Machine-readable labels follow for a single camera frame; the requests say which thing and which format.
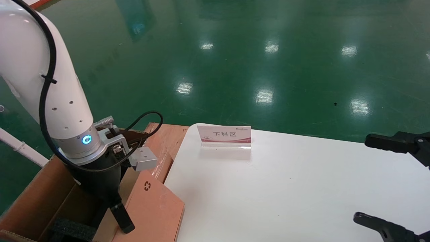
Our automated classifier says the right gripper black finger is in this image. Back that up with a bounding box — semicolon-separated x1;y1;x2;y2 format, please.
353;212;430;242
365;131;430;168

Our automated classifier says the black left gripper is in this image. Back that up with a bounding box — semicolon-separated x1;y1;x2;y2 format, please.
69;156;135;234

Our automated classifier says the large open cardboard box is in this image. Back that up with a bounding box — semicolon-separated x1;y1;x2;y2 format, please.
0;126;174;242

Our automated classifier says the black foam pad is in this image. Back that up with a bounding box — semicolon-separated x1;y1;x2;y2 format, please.
50;218;96;242

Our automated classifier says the brown wooden board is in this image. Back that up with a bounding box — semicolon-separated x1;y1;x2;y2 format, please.
144;123;189;184

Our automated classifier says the white metal tube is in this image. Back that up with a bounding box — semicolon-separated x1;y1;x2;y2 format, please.
0;128;49;167

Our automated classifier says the white red sign card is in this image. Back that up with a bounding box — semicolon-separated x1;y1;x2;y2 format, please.
197;125;252;149

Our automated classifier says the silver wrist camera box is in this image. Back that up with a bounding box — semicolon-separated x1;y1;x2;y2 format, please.
97;126;158;172

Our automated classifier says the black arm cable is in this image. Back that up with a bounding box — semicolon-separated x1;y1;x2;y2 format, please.
12;0;164;172

